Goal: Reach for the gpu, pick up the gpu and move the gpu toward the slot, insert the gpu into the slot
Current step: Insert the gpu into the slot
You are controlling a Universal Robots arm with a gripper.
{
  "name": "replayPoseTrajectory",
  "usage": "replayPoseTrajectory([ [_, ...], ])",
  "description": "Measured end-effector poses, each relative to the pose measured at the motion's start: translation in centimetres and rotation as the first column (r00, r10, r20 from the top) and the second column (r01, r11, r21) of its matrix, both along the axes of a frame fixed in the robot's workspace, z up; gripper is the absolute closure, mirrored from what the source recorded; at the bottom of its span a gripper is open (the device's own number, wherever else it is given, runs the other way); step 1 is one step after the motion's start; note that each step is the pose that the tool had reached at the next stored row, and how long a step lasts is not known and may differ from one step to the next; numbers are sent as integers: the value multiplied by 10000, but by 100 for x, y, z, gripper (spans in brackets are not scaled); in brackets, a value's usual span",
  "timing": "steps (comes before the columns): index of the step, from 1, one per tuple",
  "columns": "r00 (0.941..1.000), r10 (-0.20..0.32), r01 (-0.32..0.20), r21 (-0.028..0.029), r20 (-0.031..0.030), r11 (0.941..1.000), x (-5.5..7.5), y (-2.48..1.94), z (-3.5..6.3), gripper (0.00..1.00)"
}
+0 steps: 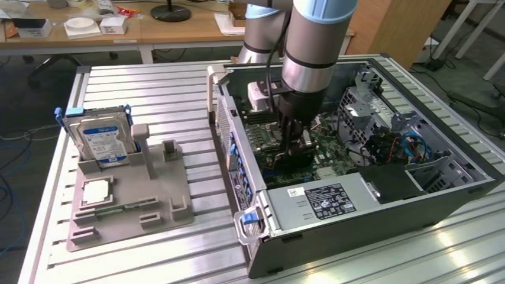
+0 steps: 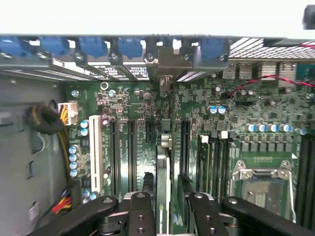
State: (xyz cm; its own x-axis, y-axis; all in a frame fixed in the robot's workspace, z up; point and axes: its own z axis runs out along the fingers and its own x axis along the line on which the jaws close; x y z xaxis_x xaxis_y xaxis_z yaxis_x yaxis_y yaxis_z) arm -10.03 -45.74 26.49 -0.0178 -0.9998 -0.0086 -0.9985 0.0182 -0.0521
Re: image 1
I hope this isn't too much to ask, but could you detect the open cardboard box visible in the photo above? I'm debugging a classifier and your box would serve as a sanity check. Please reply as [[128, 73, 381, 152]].
[[228, 0, 249, 29]]

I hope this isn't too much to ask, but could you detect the open black PC case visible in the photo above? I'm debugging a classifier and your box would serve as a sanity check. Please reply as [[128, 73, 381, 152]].
[[207, 53, 505, 279]]

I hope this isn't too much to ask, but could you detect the black stand base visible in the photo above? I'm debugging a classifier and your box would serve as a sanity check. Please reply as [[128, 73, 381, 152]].
[[445, 88, 505, 112]]

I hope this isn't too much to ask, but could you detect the blue wire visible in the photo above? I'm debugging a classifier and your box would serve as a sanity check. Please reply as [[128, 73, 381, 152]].
[[400, 132, 434, 163]]

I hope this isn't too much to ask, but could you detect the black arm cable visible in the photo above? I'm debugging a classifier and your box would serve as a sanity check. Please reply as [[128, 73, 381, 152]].
[[264, 8, 294, 119]]

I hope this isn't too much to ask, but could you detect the black topped white box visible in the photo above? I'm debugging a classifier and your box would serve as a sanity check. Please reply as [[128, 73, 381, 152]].
[[11, 18, 53, 38]]

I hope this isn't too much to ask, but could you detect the green motherboard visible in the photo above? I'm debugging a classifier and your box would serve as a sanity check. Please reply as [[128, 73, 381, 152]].
[[236, 99, 370, 189]]

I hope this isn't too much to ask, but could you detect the blue floor cable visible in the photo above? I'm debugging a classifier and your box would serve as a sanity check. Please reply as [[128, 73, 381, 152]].
[[0, 127, 33, 255]]

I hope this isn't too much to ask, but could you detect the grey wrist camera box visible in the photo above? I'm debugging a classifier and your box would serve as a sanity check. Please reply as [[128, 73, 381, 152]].
[[247, 82, 284, 114]]

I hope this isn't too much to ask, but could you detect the white labelled box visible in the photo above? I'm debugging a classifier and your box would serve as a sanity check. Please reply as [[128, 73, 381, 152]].
[[97, 16, 129, 36]]

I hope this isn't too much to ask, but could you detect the red packet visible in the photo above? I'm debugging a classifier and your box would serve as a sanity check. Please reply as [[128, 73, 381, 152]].
[[117, 7, 143, 19]]

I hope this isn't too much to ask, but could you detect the black round lamp base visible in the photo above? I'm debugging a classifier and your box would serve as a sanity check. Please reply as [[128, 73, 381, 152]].
[[149, 0, 193, 23]]

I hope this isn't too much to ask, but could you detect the silver CPU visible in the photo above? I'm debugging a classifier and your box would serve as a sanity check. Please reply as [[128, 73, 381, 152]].
[[81, 179, 112, 205]]

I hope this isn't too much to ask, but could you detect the grey parts rack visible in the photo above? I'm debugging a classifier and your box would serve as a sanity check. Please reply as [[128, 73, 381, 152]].
[[65, 123, 196, 252]]

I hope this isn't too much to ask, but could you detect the white round container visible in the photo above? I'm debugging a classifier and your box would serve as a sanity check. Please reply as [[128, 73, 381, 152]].
[[63, 17, 104, 40]]

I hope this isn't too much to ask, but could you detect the green RAM stick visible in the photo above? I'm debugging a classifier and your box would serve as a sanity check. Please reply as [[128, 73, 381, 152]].
[[93, 202, 139, 216], [259, 141, 318, 158]]

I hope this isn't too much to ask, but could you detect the wooden cabinet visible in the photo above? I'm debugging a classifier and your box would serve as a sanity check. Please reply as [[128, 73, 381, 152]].
[[345, 0, 453, 70]]

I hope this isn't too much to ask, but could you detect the white paper stack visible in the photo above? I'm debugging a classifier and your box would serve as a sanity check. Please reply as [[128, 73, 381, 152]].
[[213, 12, 247, 36]]

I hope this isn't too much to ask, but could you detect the black power adapter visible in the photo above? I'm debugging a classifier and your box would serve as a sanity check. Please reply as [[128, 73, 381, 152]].
[[425, 58, 446, 72]]

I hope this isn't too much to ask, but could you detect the hard disk in blue caddy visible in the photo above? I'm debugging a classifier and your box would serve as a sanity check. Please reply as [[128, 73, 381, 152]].
[[53, 103, 137, 170]]

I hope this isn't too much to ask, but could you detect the grey power supply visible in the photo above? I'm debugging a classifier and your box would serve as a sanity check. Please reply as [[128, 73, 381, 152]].
[[267, 173, 382, 231]]

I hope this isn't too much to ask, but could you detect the grey disk bay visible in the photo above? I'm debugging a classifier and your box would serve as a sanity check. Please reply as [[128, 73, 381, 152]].
[[404, 153, 481, 195]]

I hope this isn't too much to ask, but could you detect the white table frame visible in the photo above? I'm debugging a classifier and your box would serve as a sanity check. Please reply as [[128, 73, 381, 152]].
[[432, 0, 505, 81]]

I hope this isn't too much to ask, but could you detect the black chair base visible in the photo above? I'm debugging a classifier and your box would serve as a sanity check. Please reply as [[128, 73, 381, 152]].
[[23, 53, 87, 89]]

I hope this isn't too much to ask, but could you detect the black plastic shroud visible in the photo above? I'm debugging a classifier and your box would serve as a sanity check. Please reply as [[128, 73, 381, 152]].
[[360, 163, 428, 205]]

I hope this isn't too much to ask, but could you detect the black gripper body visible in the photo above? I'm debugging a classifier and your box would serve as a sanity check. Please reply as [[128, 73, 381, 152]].
[[276, 87, 329, 122]]

